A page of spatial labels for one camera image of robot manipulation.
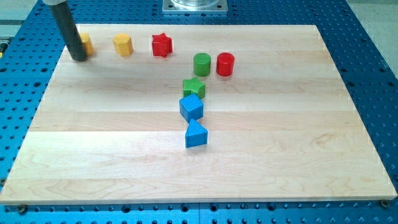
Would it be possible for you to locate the blue cube block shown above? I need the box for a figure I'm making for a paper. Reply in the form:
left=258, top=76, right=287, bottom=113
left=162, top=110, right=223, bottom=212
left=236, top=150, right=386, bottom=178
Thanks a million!
left=179, top=94, right=204, bottom=123

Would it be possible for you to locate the blue triangle block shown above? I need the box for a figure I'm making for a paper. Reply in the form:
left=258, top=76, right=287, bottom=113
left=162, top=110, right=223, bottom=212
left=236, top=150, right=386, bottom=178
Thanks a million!
left=185, top=119, right=208, bottom=148

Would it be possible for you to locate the green star block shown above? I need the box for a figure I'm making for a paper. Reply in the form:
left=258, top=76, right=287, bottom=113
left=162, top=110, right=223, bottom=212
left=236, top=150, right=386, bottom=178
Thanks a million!
left=183, top=78, right=206, bottom=99

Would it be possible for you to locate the light wooden board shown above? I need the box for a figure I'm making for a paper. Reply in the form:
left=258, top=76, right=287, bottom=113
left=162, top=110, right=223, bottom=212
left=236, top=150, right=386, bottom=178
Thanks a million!
left=1, top=24, right=397, bottom=205

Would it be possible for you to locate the green cylinder block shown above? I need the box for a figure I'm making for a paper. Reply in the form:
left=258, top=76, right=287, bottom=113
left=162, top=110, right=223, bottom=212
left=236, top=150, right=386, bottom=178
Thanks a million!
left=193, top=53, right=211, bottom=77

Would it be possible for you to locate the red cylinder block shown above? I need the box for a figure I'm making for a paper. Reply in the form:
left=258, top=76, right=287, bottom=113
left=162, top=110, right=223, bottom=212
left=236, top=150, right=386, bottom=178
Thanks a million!
left=216, top=52, right=235, bottom=77

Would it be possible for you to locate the red star block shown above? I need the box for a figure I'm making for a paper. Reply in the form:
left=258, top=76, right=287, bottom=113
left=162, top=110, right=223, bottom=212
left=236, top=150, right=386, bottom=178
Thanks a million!
left=152, top=33, right=173, bottom=58

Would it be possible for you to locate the yellow hexagon block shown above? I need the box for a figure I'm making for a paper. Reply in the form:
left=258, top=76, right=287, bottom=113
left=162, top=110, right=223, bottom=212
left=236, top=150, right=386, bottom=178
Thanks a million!
left=113, top=34, right=134, bottom=57

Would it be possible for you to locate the yellow block behind rod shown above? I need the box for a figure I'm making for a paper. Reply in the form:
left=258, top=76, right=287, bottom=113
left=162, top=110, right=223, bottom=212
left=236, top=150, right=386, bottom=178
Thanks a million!
left=80, top=33, right=94, bottom=56

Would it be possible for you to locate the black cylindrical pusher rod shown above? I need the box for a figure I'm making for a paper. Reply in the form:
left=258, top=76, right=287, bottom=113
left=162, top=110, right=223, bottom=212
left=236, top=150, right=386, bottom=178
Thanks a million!
left=44, top=0, right=88, bottom=61

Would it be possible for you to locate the blue perforated metal table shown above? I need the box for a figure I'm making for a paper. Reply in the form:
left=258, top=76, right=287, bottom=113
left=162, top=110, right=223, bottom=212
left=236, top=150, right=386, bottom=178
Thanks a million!
left=1, top=1, right=397, bottom=223

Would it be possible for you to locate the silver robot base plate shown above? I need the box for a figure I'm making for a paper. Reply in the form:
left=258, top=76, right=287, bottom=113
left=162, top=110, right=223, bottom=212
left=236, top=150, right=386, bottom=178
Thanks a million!
left=162, top=0, right=228, bottom=12

